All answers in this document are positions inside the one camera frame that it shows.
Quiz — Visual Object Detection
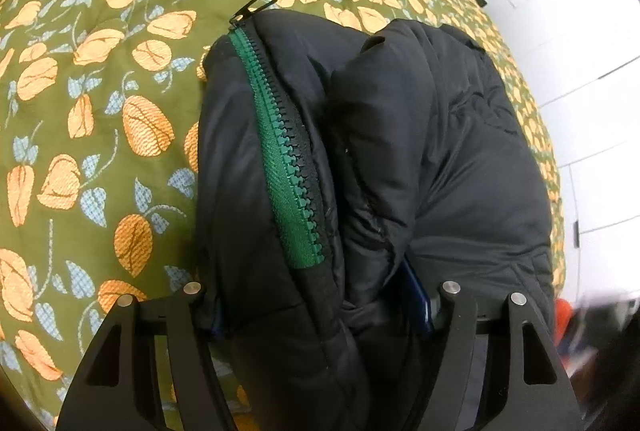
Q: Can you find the black puffer jacket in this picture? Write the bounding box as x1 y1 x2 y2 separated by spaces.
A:
195 0 569 431

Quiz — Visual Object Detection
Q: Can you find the green floral bed blanket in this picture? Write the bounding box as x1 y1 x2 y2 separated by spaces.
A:
0 0 567 431

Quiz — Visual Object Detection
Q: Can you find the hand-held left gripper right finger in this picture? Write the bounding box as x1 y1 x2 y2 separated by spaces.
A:
400 256 586 431

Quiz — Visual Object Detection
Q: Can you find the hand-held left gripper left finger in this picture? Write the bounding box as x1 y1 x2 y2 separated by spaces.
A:
55 282 236 431

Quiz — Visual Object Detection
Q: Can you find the white wardrobe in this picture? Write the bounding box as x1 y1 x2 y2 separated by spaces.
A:
447 0 640 294

